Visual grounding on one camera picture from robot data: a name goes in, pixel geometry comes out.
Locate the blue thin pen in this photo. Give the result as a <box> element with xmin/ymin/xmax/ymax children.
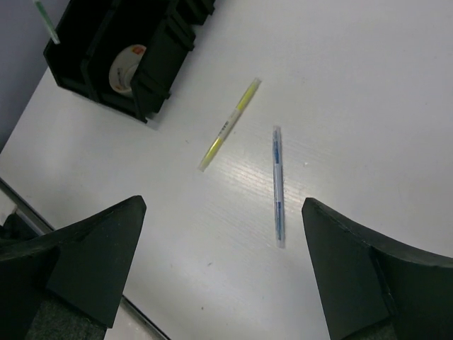
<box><xmin>273</xmin><ymin>126</ymin><xmax>285</xmax><ymax>249</ymax></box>

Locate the large brown tape roll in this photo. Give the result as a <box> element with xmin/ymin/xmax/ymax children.
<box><xmin>108</xmin><ymin>45</ymin><xmax>146</xmax><ymax>98</ymax></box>

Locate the green thin pen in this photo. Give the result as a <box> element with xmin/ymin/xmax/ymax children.
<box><xmin>33</xmin><ymin>0</ymin><xmax>60</xmax><ymax>45</ymax></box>

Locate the yellow thin pen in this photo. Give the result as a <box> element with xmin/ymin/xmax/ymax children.
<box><xmin>198</xmin><ymin>78</ymin><xmax>261</xmax><ymax>171</ymax></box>

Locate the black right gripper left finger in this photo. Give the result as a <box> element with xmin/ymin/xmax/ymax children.
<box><xmin>1</xmin><ymin>195</ymin><xmax>147</xmax><ymax>339</ymax></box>

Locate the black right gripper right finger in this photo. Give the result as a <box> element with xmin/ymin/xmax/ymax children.
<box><xmin>302</xmin><ymin>198</ymin><xmax>452</xmax><ymax>339</ymax></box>

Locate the black four-compartment organizer tray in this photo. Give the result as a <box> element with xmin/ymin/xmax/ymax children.
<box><xmin>44</xmin><ymin>0</ymin><xmax>214</xmax><ymax>122</ymax></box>

